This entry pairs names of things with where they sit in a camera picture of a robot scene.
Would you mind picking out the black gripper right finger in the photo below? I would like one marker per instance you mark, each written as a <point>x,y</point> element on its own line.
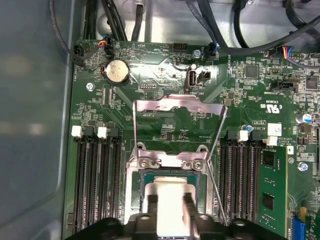
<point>237,231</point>

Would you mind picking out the silver motherboard screw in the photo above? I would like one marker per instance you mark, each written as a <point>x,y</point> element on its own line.
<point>90,86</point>
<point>303,166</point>

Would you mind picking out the silver coin battery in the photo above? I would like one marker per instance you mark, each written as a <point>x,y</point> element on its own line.
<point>117,72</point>

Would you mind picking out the blue expansion slot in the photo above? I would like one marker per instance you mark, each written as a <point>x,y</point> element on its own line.
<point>300,230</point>

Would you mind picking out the green RAM stick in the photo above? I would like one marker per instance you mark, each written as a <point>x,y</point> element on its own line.
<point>273,187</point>

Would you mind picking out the internal USB port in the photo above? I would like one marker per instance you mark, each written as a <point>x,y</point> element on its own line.
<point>191,80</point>

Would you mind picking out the thin metal CPU locking lever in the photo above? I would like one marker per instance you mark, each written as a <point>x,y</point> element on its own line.
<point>217,192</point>

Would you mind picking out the black RAM slot white latch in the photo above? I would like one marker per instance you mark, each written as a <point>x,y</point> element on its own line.
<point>80,180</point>
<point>238,185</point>
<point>105,180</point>

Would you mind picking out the green motherboard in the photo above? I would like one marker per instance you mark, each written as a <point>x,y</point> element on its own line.
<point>250,100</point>

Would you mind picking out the black open PC case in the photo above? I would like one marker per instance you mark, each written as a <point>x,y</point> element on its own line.
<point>25,100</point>

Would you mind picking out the CPU socket with metal frame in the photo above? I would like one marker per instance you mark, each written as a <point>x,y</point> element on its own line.
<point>130,190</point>

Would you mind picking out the silver square CPU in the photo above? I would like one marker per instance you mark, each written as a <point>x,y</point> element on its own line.
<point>170,200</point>

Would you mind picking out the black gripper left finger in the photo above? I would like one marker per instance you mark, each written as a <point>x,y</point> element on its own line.
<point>120,231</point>

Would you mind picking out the metal CPU socket cover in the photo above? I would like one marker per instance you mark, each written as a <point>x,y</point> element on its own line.
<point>180,102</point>

